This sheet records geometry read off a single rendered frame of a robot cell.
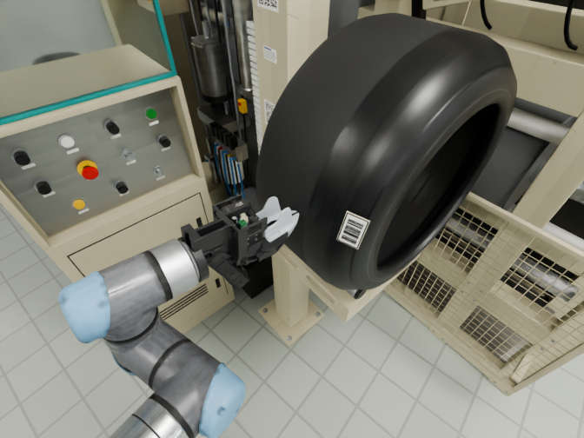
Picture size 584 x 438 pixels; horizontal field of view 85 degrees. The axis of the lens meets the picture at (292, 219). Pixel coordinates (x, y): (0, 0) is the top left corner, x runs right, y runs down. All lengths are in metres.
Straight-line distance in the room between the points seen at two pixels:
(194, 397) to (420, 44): 0.60
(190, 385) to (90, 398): 1.51
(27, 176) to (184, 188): 0.45
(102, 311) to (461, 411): 1.66
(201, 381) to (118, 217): 0.84
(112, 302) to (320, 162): 0.35
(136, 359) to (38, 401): 1.59
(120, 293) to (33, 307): 1.96
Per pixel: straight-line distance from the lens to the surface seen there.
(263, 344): 1.79
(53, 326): 2.24
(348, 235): 0.53
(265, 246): 0.51
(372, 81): 0.55
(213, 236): 0.45
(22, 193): 1.15
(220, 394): 0.44
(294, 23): 0.80
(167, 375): 0.47
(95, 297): 0.44
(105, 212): 1.24
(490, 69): 0.64
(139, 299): 0.44
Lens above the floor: 1.65
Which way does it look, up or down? 46 degrees down
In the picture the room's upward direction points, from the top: straight up
